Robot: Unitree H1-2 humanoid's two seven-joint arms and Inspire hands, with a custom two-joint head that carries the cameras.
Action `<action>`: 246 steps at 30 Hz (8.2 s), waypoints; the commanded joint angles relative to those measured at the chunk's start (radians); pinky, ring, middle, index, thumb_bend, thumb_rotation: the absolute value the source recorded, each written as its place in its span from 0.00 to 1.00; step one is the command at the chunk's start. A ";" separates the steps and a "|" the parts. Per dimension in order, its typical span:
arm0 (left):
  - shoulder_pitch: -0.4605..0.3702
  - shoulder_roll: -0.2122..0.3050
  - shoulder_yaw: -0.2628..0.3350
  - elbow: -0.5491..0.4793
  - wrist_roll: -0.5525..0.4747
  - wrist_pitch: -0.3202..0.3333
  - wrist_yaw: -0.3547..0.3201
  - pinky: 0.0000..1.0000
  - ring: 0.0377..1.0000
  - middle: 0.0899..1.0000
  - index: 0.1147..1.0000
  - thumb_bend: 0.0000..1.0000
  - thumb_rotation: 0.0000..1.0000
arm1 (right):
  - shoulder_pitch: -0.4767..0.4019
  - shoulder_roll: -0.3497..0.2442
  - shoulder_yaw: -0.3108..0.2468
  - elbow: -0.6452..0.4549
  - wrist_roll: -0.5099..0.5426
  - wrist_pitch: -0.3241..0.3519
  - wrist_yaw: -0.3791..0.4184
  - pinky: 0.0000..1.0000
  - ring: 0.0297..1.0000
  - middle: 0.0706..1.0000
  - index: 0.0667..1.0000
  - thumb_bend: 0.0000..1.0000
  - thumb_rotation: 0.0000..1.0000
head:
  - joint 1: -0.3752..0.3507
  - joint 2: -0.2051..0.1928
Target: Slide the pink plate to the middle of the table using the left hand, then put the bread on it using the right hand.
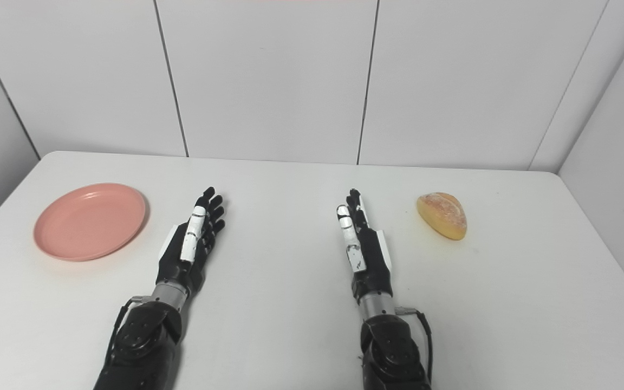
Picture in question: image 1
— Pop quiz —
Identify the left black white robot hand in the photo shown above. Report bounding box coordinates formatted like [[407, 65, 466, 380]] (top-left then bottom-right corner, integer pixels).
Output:
[[155, 187, 226, 297]]

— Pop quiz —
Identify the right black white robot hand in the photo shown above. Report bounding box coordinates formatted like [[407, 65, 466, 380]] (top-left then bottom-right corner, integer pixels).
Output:
[[336, 188, 393, 304]]

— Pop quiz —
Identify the golden bread roll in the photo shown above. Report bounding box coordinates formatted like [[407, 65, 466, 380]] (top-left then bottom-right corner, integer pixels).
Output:
[[416, 192, 468, 241]]

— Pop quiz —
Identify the pink round plate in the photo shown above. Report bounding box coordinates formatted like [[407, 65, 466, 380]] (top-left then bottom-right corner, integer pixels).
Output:
[[33, 183, 147, 262]]

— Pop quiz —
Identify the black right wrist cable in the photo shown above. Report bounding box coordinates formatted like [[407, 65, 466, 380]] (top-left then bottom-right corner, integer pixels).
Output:
[[395, 306, 434, 385]]

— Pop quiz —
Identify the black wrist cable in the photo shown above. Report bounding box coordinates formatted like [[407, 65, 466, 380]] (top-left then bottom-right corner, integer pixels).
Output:
[[395, 306, 434, 385], [107, 295, 150, 353]]

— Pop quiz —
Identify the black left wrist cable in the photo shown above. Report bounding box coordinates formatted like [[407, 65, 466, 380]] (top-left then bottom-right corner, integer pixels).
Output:
[[107, 295, 150, 353]]

